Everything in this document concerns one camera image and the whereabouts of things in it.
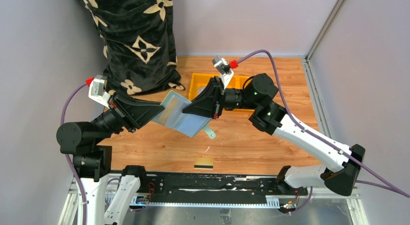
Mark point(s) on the aluminium frame rail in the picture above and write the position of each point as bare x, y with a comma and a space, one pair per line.
106, 201

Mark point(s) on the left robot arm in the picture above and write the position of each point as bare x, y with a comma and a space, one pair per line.
92, 161

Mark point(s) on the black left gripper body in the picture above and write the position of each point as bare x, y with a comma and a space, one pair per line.
123, 112

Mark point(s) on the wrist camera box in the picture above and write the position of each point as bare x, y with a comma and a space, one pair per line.
225, 70
97, 90

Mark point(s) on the middle yellow bin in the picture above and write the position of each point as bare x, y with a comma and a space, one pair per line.
239, 81

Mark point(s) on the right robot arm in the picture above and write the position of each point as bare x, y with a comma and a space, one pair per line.
339, 163

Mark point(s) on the tan card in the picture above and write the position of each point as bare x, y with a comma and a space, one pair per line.
167, 111
203, 163

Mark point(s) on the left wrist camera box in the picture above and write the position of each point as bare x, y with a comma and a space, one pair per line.
97, 90

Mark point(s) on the left yellow bin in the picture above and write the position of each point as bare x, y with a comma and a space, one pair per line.
197, 84

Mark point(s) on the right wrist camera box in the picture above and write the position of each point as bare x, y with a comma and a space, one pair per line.
225, 70

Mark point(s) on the black floral blanket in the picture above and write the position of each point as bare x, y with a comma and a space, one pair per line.
139, 45

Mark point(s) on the yellow bin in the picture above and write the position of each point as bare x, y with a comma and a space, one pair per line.
197, 84
239, 81

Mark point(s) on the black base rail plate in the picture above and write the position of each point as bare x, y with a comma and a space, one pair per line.
212, 188

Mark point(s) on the green card holder wallet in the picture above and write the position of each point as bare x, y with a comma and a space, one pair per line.
187, 124

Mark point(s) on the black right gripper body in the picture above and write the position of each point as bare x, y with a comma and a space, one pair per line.
218, 98

